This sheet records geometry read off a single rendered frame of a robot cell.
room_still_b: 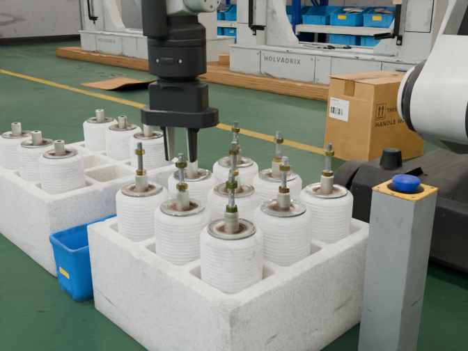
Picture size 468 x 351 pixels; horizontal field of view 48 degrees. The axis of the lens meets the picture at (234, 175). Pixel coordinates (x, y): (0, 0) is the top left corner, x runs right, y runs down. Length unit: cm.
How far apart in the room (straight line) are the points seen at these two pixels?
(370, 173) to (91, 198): 63
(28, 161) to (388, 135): 124
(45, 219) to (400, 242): 73
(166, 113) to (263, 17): 293
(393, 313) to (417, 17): 226
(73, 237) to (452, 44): 84
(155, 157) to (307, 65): 210
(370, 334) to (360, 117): 114
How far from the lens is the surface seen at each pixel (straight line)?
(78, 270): 109
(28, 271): 128
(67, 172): 120
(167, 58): 78
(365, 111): 191
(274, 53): 346
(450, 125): 101
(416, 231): 81
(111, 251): 96
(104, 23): 540
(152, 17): 75
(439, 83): 102
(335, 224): 94
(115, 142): 141
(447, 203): 116
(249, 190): 95
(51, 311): 112
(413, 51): 299
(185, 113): 80
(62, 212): 118
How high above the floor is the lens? 58
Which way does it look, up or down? 19 degrees down
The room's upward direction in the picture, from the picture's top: straight up
